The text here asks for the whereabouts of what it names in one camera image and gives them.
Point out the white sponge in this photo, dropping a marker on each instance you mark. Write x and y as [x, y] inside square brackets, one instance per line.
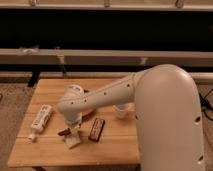
[72, 140]

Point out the white tube with cap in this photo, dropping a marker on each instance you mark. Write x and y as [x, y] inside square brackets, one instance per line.
[40, 121]

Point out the wooden table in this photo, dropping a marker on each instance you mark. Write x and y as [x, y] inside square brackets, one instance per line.
[117, 143]

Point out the dark chocolate bar package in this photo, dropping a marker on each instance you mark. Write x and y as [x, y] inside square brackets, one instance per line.
[96, 129]

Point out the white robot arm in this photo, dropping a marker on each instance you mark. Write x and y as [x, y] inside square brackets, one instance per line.
[167, 112]

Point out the white paper cup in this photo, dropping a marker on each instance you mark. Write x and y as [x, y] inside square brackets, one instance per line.
[122, 110]

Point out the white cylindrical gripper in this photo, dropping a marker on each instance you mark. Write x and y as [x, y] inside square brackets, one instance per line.
[74, 121]

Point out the orange bowl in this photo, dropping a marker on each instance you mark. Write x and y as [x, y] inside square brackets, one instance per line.
[87, 111]

